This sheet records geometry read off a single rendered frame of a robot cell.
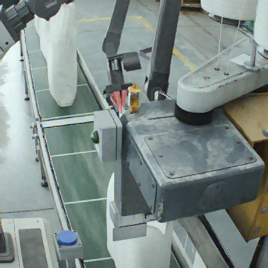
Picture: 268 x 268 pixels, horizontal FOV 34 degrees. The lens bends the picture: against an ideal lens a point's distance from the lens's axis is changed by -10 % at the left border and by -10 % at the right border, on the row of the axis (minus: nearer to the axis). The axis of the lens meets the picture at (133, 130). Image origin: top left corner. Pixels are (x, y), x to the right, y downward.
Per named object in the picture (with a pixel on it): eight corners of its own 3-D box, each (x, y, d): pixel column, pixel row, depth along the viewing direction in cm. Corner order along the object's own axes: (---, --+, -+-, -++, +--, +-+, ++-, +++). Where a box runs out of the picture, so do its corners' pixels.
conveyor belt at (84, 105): (24, 32, 470) (24, 24, 465) (57, 26, 480) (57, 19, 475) (43, 135, 290) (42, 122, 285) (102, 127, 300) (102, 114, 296)
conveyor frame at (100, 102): (20, 33, 469) (20, 22, 462) (61, 27, 482) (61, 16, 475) (38, 141, 285) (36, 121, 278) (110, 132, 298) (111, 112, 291)
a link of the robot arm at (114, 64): (105, 63, 174) (103, 57, 169) (123, 58, 174) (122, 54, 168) (108, 79, 173) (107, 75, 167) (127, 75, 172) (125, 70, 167)
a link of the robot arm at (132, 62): (105, 45, 174) (103, 43, 166) (135, 40, 174) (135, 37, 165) (111, 75, 175) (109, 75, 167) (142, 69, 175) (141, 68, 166)
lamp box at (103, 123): (93, 145, 109) (93, 110, 104) (112, 142, 110) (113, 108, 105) (101, 163, 103) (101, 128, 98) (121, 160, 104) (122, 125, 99)
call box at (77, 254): (55, 244, 141) (53, 232, 137) (78, 242, 143) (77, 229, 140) (60, 260, 134) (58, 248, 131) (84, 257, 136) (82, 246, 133)
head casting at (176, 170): (112, 199, 119) (114, 95, 104) (199, 184, 125) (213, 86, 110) (148, 278, 95) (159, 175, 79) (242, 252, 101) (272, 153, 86)
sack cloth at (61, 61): (45, 80, 338) (46, -6, 301) (72, 77, 343) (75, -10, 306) (50, 109, 299) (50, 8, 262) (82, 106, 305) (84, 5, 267)
